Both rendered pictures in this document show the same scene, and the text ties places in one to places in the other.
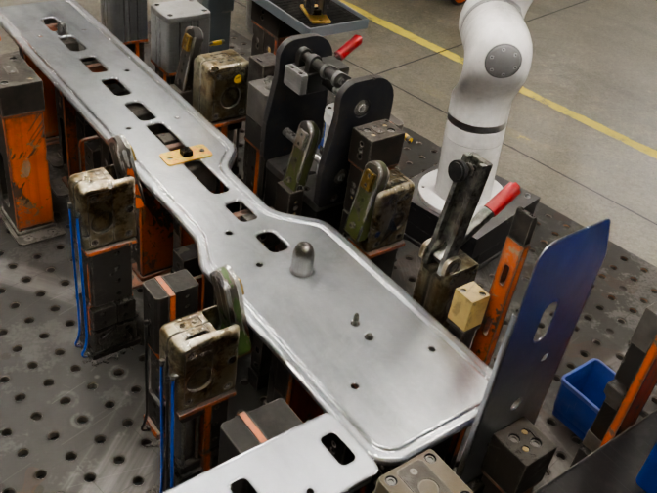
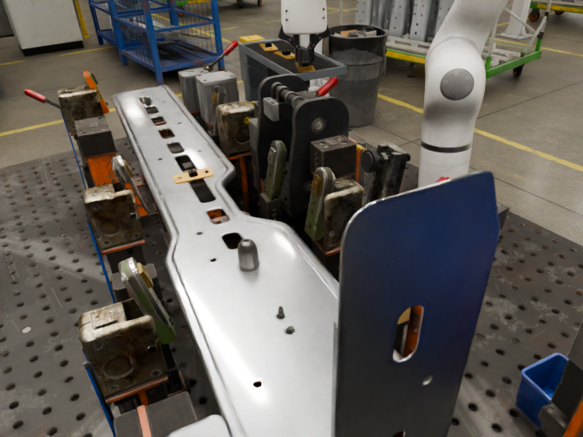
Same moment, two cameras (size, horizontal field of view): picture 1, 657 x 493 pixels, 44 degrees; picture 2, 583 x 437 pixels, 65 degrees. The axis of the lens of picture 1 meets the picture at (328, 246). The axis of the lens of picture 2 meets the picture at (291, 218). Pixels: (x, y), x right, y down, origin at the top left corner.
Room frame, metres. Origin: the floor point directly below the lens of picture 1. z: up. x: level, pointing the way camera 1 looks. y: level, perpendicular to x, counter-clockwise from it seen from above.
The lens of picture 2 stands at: (0.37, -0.21, 1.46)
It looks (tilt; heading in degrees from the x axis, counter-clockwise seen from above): 33 degrees down; 18
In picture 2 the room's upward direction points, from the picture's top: 2 degrees counter-clockwise
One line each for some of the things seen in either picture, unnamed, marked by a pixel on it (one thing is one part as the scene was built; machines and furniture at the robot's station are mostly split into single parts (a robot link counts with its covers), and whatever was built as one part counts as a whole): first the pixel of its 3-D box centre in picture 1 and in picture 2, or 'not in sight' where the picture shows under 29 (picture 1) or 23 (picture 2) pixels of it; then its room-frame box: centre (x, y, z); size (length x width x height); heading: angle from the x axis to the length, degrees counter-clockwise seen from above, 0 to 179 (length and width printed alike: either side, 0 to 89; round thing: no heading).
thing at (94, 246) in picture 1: (107, 265); (127, 261); (0.99, 0.35, 0.87); 0.12 x 0.09 x 0.35; 132
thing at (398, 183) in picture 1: (371, 272); (337, 268); (1.06, -0.08, 0.88); 0.11 x 0.09 x 0.37; 132
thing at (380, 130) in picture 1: (359, 235); (331, 237); (1.12, -0.05, 0.91); 0.07 x 0.05 x 0.42; 132
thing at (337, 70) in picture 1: (315, 183); (299, 196); (1.21, 0.04, 0.94); 0.18 x 0.13 x 0.49; 42
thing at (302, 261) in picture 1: (302, 260); (248, 256); (0.89, 0.03, 1.02); 0.03 x 0.03 x 0.07
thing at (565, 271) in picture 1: (529, 362); (402, 387); (0.60, -0.22, 1.17); 0.12 x 0.01 x 0.34; 132
